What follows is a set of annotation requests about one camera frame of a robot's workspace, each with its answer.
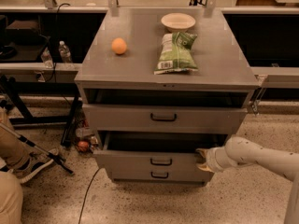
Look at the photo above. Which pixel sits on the person leg beige trousers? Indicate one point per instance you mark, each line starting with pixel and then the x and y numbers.
pixel 15 156

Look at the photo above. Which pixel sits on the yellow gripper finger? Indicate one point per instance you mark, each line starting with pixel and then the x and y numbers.
pixel 202 167
pixel 202 152

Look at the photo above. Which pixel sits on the black grabber stick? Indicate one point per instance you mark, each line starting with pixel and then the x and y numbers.
pixel 56 157

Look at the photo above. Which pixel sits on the grey sneaker shoe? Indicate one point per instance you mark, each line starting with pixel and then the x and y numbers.
pixel 37 162

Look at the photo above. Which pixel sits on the small clear water bottle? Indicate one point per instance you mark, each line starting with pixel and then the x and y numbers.
pixel 47 59

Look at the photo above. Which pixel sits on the grey top drawer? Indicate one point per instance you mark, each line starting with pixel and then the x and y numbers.
pixel 164 119

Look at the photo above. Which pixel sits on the green chip bag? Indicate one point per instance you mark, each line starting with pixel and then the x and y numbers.
pixel 176 54

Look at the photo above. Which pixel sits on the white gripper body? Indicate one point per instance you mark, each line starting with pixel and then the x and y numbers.
pixel 211 160

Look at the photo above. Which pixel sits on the black table frame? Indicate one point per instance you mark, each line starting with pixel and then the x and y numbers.
pixel 52 102

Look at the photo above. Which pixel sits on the grey drawer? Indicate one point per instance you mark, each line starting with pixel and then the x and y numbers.
pixel 196 176
pixel 150 152
pixel 164 119

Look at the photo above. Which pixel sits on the grey bottom drawer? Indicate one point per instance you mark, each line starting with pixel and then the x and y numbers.
pixel 196 176

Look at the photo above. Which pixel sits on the red apple on floor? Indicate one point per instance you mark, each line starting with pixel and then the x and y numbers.
pixel 83 146

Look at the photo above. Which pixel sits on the dark box on shelf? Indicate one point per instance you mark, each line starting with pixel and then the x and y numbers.
pixel 24 32

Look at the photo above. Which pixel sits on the orange fruit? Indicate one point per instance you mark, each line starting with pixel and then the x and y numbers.
pixel 119 46

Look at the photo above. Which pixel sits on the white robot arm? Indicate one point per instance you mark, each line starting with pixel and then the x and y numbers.
pixel 240 152

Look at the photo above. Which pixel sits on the grey metal drawer cabinet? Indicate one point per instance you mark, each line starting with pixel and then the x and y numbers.
pixel 223 79

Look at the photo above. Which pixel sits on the beige shallow bowl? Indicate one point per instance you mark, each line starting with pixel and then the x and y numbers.
pixel 178 22

